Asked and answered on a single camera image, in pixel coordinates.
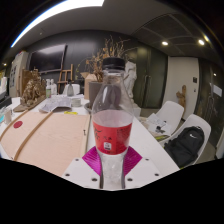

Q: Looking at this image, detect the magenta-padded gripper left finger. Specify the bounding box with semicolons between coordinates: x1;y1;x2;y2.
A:
62;145;103;190

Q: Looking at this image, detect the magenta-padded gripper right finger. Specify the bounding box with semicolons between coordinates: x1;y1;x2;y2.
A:
123;145;164;190

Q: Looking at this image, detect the clear bottle with red label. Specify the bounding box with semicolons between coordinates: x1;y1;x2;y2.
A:
90;57;134;191

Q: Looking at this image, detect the light plywood board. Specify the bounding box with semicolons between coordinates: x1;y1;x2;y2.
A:
0;109;92;178

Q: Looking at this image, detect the stack of papers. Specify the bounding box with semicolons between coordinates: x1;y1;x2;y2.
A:
141;113;171;141

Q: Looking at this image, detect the black backpack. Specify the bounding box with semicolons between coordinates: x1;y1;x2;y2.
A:
163;125;205;169

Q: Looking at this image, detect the white plastic chair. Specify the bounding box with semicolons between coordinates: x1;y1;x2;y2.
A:
159;113;212;168
63;83;82;96
146;100;185;134

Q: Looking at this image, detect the small glass jar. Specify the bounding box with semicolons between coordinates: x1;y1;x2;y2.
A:
71;97;82;108

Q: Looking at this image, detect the crumpled newspaper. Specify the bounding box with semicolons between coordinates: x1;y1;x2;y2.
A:
39;95;73;113

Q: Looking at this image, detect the dried plant in grey pot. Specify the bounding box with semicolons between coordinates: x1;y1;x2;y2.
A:
77;35;134;115

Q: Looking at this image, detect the flat round red coaster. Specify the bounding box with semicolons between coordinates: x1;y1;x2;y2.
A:
13;120;24;130

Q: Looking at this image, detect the wooden figure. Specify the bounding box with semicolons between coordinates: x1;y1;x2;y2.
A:
175;84;188;119

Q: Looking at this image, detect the grey glass bottle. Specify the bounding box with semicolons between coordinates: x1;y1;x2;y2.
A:
66;79;75;97

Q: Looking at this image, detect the small spray bottle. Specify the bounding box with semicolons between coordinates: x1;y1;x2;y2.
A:
45;83;52;99

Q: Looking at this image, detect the brown cardboard box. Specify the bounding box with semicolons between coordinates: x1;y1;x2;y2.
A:
79;72;98;100

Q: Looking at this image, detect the white plaster bust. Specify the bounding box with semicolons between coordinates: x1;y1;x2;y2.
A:
48;78;58;97

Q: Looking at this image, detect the white plaster statue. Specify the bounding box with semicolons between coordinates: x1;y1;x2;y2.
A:
123;60;142;118

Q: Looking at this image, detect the white mug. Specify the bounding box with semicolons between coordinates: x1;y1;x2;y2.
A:
3;108;14;125

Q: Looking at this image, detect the dark double door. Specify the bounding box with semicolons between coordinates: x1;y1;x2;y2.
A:
133;46;169;109

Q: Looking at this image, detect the wooden easel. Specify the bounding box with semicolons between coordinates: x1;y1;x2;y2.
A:
57;63;74;94

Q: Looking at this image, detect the black box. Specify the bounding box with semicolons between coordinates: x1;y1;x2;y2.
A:
0;89;13;109

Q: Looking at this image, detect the white cabinet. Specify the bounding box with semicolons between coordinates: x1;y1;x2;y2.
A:
8;50;30;98

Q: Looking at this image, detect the long white ceiling light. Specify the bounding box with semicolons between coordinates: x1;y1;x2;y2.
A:
9;0;105;49

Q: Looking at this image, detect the black wall screen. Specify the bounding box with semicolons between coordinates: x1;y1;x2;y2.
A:
28;44;68;73

